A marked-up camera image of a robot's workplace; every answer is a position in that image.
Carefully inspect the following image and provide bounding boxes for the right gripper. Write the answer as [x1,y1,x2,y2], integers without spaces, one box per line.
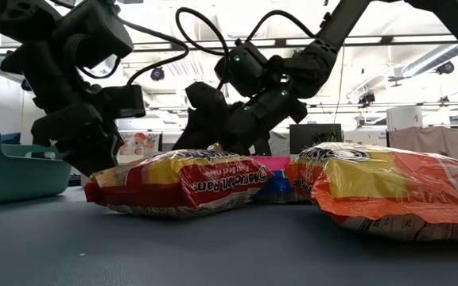
[172,81,309,157]

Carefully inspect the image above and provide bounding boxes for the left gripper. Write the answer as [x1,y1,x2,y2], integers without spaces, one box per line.
[30,102,124,178]

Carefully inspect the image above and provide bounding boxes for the blue Maruchan noodle pack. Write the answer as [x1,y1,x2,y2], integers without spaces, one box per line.
[252,169,312,204]

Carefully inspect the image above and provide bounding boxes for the red Maruchan noodle pack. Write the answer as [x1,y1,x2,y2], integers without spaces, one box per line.
[83,149,274,218]

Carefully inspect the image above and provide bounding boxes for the pink plastic bin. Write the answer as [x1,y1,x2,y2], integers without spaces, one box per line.
[248,155,293,172]

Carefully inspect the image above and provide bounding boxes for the black computer monitor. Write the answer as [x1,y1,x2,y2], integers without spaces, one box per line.
[289,123,344,156]

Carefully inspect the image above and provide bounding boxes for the teal plastic bin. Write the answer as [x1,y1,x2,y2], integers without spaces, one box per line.
[0,123,73,207]

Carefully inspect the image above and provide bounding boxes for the black ceiling spotlight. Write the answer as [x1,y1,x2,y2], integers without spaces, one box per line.
[358,91,376,106]
[435,60,456,75]
[149,66,165,83]

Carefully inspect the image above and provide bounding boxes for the white cabinet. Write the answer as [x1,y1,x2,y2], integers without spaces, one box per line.
[386,105,424,132]

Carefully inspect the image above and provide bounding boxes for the draped pinkish cloth cover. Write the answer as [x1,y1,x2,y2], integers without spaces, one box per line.
[387,126,458,162]

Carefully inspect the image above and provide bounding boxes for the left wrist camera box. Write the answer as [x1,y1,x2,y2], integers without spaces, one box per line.
[101,84,147,119]

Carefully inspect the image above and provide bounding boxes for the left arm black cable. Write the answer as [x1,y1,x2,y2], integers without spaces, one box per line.
[76,14,190,87]

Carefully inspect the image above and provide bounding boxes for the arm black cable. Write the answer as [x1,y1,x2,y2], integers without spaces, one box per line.
[76,14,190,87]
[246,10,317,43]
[175,6,230,91]

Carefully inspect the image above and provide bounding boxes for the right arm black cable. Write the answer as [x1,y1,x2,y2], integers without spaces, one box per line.
[175,6,230,91]
[246,10,317,43]

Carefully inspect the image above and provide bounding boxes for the silver ceiling duct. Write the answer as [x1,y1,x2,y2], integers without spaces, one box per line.
[402,43,458,79]

